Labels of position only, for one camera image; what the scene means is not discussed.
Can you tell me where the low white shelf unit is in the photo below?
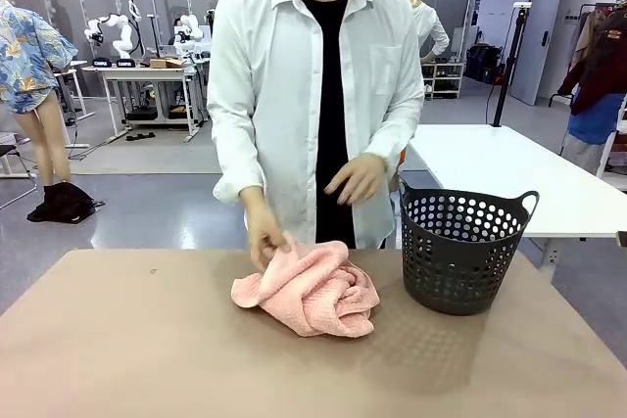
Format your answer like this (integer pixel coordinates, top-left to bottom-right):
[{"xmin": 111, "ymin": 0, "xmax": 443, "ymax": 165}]
[{"xmin": 420, "ymin": 61, "xmax": 466, "ymax": 100}]

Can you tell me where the person's left forearm white sleeve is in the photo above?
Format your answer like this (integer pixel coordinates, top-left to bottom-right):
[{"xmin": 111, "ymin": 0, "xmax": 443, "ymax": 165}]
[{"xmin": 362, "ymin": 89, "xmax": 425, "ymax": 179}]

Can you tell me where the person's right forearm white sleeve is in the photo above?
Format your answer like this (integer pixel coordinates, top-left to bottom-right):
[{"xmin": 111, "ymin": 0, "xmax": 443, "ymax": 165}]
[{"xmin": 212, "ymin": 109, "xmax": 268, "ymax": 204}]

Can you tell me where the black tripod pole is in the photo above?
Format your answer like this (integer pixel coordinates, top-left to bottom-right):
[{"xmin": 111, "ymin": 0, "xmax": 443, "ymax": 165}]
[{"xmin": 491, "ymin": 2, "xmax": 533, "ymax": 128}]

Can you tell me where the tan mannequin with cap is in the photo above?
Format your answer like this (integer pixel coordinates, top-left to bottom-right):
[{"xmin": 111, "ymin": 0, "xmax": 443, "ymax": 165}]
[{"xmin": 0, "ymin": 0, "xmax": 72, "ymax": 200}]

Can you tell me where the person torso in white shirt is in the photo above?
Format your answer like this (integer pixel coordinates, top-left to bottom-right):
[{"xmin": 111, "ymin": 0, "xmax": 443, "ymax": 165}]
[{"xmin": 206, "ymin": 0, "xmax": 425, "ymax": 251}]

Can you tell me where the beige hanging coat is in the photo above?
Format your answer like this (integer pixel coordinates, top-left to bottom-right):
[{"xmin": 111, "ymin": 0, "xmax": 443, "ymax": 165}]
[{"xmin": 570, "ymin": 9, "xmax": 607, "ymax": 72}]

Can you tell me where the mannequin in white shirt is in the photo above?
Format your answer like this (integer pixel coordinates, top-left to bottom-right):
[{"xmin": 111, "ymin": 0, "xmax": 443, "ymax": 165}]
[{"xmin": 399, "ymin": 0, "xmax": 451, "ymax": 67}]

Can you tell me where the dark grey perforated laundry basket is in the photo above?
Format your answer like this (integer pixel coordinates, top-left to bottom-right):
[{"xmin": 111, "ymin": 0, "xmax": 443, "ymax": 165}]
[{"xmin": 397, "ymin": 176, "xmax": 541, "ymax": 317}]

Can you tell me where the white work table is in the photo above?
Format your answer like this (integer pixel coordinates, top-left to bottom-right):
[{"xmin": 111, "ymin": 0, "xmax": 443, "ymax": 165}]
[{"xmin": 406, "ymin": 123, "xmax": 627, "ymax": 268}]

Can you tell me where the person's right hand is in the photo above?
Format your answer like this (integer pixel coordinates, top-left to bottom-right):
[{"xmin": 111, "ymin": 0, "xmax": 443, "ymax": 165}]
[{"xmin": 243, "ymin": 186, "xmax": 293, "ymax": 270}]

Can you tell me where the clothes rack with garments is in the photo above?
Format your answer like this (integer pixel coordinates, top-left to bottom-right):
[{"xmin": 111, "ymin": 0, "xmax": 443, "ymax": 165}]
[{"xmin": 557, "ymin": 6, "xmax": 627, "ymax": 116}]

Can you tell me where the person's left hand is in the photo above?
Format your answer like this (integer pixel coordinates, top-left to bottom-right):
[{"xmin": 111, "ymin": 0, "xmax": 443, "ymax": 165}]
[{"xmin": 323, "ymin": 152, "xmax": 389, "ymax": 207}]

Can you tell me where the black bag on floor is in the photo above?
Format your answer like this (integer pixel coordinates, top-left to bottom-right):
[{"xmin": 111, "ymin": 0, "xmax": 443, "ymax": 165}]
[{"xmin": 26, "ymin": 181, "xmax": 98, "ymax": 224}]

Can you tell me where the pink terry towel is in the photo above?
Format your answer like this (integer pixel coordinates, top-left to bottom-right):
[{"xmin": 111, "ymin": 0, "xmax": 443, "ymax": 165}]
[{"xmin": 230, "ymin": 240, "xmax": 381, "ymax": 339}]

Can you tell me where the grey door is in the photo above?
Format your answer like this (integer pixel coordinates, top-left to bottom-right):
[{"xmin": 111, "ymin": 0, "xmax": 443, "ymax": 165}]
[{"xmin": 508, "ymin": 0, "xmax": 564, "ymax": 107}]

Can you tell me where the blue hanging garment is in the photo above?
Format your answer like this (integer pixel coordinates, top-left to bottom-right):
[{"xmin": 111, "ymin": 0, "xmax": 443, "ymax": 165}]
[{"xmin": 567, "ymin": 92, "xmax": 627, "ymax": 146}]

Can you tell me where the black light stand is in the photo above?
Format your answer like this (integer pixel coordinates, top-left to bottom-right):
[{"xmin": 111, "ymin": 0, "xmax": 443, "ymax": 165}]
[{"xmin": 127, "ymin": 0, "xmax": 164, "ymax": 56}]

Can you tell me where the black suitcase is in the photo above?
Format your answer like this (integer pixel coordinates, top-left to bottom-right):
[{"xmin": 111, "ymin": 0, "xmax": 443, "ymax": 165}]
[{"xmin": 464, "ymin": 44, "xmax": 504, "ymax": 85}]

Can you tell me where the white background robot table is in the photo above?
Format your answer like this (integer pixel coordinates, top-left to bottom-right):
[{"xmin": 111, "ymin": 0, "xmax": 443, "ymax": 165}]
[{"xmin": 81, "ymin": 62, "xmax": 208, "ymax": 144}]

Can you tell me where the grey folding chair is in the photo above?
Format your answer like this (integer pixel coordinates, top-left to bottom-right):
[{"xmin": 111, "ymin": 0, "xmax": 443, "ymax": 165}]
[{"xmin": 0, "ymin": 131, "xmax": 38, "ymax": 211}]

